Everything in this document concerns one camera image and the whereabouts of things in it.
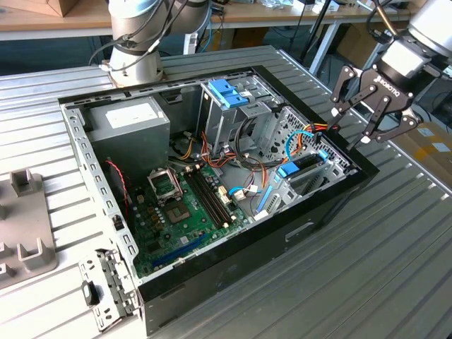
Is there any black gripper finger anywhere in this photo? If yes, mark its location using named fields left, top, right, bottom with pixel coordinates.
left=359, top=95, right=424, bottom=145
left=331, top=66, right=376, bottom=117

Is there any hard disk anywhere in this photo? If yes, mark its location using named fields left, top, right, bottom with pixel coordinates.
left=257, top=148, right=330, bottom=216

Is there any grey metal disk bay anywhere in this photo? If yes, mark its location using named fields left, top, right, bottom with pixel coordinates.
left=252, top=105, right=358, bottom=222

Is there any cardboard box with labels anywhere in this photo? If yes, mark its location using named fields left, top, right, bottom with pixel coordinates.
left=389, top=121, right=452, bottom=179

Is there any black tripod pole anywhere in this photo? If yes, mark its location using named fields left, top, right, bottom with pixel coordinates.
left=299, top=0, right=335, bottom=61

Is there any blue plastic bay latch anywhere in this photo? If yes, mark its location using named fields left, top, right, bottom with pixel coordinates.
left=208, top=79, right=251, bottom=109

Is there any wooden top desk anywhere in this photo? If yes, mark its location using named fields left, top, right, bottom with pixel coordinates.
left=0, top=0, right=430, bottom=77

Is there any grey metal drive cage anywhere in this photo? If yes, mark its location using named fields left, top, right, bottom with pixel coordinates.
left=197, top=76, right=283, bottom=160

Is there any white board power connector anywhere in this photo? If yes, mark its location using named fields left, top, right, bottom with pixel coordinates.
left=217, top=185, right=233, bottom=206

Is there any black RAM slot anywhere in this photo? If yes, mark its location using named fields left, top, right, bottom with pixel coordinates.
left=185, top=170, right=220, bottom=229
left=198, top=167, right=233, bottom=223
left=189, top=169, right=224, bottom=227
left=194, top=169, right=228, bottom=225

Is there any black open PC case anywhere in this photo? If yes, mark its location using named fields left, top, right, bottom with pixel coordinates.
left=57, top=64, right=381, bottom=336

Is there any CPU socket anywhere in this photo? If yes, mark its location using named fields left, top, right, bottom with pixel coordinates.
left=166, top=201, right=194, bottom=224

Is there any metal socket cover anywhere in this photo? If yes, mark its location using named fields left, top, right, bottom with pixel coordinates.
left=146, top=167, right=184, bottom=208

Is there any green motherboard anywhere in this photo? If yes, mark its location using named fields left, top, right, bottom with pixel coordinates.
left=129, top=164, right=250, bottom=280

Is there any grey power supply unit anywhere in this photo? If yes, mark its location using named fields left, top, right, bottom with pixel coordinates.
left=84, top=95, right=171, bottom=177

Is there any blue expansion slot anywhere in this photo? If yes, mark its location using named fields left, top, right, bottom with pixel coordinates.
left=151, top=232, right=208, bottom=268

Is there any wooden box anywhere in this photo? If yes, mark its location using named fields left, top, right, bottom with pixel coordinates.
left=31, top=0, right=71, bottom=18

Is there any grey parts rack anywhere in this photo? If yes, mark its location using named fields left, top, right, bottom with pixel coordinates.
left=0, top=168, right=59, bottom=290

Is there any orange red yellow power wire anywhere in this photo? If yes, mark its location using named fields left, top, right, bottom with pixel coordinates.
left=289, top=120, right=340, bottom=160

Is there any long blue data wire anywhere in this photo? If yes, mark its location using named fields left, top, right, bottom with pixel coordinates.
left=283, top=129, right=315, bottom=164

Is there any black wire bundle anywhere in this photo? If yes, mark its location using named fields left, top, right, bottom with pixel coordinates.
left=232, top=116, right=271, bottom=198

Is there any blue wire with white plug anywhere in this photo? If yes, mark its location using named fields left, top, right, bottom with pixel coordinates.
left=227, top=186, right=263, bottom=201

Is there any orange red wire bundle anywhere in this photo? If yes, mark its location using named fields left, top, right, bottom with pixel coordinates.
left=199, top=131, right=244, bottom=169

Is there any yellow wire bundle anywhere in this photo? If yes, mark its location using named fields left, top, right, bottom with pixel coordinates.
left=174, top=136, right=197, bottom=160

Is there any red black twisted wire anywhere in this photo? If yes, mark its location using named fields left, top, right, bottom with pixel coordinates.
left=105, top=160, right=131, bottom=213

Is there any brown square base plate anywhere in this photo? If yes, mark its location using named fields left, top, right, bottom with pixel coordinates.
left=101, top=59, right=167, bottom=89

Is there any grey expansion bracket clamp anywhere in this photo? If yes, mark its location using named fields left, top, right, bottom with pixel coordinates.
left=78, top=248, right=141, bottom=333

